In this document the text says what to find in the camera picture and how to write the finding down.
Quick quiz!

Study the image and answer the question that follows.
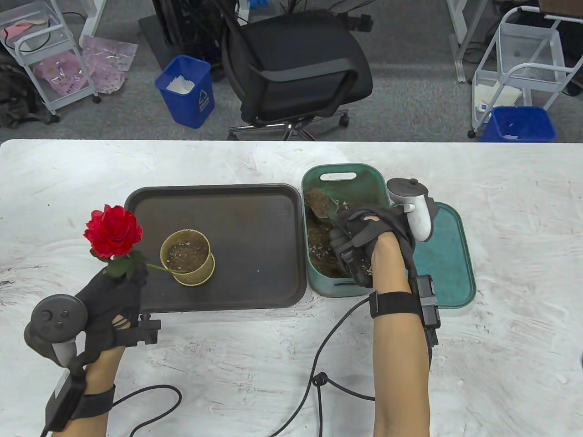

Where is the red artificial rose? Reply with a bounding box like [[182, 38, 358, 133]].
[[83, 205, 187, 279]]

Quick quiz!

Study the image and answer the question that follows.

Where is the person's left forearm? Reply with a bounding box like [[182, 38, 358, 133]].
[[52, 346, 128, 437]]

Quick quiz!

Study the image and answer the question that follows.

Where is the person's right hand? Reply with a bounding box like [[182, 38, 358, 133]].
[[329, 205, 416, 288]]

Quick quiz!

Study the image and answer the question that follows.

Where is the dark fabric bag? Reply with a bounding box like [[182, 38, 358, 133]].
[[0, 48, 60, 129]]

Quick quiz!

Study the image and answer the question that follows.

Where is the black cable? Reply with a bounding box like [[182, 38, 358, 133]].
[[269, 296, 378, 437], [112, 384, 183, 437]]

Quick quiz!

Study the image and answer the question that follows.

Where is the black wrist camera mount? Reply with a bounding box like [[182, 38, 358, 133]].
[[369, 274, 441, 360]]

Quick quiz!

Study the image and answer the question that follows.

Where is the white box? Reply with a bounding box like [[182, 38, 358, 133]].
[[474, 84, 522, 114]]

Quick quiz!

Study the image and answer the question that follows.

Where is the white desk leg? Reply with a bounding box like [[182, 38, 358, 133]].
[[446, 0, 488, 83], [80, 0, 119, 48]]

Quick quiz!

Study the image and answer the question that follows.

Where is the brown cardboard box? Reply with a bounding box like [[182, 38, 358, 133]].
[[537, 0, 583, 19]]

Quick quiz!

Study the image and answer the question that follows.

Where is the teal plastic storage box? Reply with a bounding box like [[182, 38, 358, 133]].
[[302, 164, 400, 298]]

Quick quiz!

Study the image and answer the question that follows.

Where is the pink plastic bag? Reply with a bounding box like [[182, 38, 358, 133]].
[[34, 51, 92, 96], [82, 36, 138, 95]]

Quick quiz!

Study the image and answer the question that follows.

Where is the brown plastic tray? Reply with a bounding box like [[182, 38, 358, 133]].
[[123, 183, 307, 314]]

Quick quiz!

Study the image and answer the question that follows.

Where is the black computer tower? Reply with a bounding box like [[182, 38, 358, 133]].
[[153, 0, 240, 64]]

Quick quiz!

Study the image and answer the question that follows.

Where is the black office chair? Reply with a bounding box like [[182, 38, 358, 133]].
[[222, 9, 374, 142]]

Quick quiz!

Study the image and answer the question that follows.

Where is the person's right forearm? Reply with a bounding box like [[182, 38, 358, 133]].
[[371, 232, 431, 437]]

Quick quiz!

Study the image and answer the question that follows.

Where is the crumpled white paper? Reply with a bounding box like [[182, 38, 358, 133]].
[[166, 76, 196, 95]]

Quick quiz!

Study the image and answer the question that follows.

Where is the gold ribbed flower pot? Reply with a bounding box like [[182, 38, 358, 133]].
[[159, 229, 215, 286]]

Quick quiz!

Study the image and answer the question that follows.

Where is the person's left hand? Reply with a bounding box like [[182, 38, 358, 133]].
[[75, 263, 149, 365]]

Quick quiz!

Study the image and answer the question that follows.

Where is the plain blue bin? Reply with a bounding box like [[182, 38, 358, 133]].
[[480, 106, 558, 143]]

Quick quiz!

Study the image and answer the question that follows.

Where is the green garden trowel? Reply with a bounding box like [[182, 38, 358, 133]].
[[304, 188, 353, 237]]

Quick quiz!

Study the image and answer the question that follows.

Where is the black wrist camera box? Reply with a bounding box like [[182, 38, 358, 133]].
[[41, 369, 117, 433]]

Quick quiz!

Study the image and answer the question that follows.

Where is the white mesh rolling cart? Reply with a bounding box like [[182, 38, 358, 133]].
[[468, 7, 583, 138]]

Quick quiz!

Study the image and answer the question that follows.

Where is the blue bin with white symbol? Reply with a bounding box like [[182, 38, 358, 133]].
[[154, 55, 215, 129]]

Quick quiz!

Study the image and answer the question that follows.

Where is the grey and white hand controller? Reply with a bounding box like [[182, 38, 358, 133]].
[[386, 178, 439, 242]]

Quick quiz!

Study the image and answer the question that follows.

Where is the teal plastic lid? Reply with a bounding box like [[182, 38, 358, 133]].
[[410, 202, 477, 309]]

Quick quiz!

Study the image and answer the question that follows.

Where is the brown potting mix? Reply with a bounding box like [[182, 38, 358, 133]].
[[306, 214, 367, 278], [165, 241, 209, 270]]

